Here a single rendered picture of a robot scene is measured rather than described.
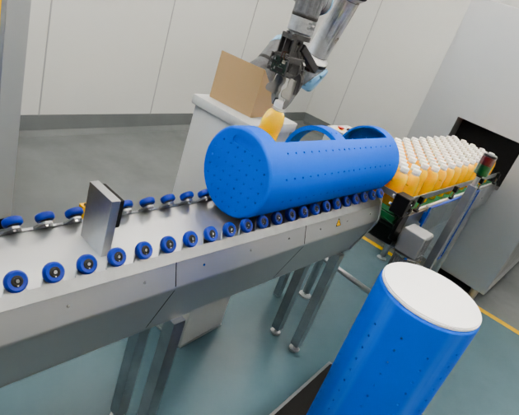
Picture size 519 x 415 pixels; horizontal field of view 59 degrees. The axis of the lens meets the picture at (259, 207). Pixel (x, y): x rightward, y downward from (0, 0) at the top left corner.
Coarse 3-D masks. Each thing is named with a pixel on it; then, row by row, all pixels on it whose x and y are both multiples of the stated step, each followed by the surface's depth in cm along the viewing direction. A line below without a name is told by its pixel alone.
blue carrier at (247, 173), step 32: (224, 128) 141; (256, 128) 137; (320, 128) 165; (352, 128) 202; (224, 160) 142; (256, 160) 134; (288, 160) 137; (320, 160) 150; (352, 160) 166; (384, 160) 185; (224, 192) 144; (256, 192) 135; (288, 192) 140; (320, 192) 157; (352, 192) 180
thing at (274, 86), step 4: (276, 76) 135; (280, 76) 136; (276, 80) 136; (280, 80) 137; (284, 80) 137; (268, 84) 135; (272, 84) 136; (276, 84) 137; (280, 84) 137; (268, 88) 136; (272, 88) 137; (276, 88) 138; (280, 88) 138; (272, 92) 138; (276, 92) 138; (272, 96) 139; (276, 96) 139; (272, 100) 140
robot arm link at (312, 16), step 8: (296, 0) 125; (304, 0) 122; (312, 0) 122; (320, 0) 123; (296, 8) 124; (304, 8) 123; (312, 8) 123; (320, 8) 124; (304, 16) 124; (312, 16) 124
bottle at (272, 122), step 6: (270, 108) 140; (276, 108) 138; (264, 114) 140; (270, 114) 138; (276, 114) 138; (282, 114) 139; (264, 120) 139; (270, 120) 139; (276, 120) 138; (282, 120) 140; (264, 126) 140; (270, 126) 139; (276, 126) 139; (282, 126) 141; (270, 132) 140; (276, 132) 141; (276, 138) 143
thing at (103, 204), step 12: (96, 192) 108; (108, 192) 108; (96, 204) 109; (108, 204) 106; (120, 204) 108; (84, 216) 113; (96, 216) 110; (108, 216) 106; (120, 216) 109; (84, 228) 114; (96, 228) 110; (108, 228) 108; (96, 240) 111; (108, 240) 110; (96, 252) 112
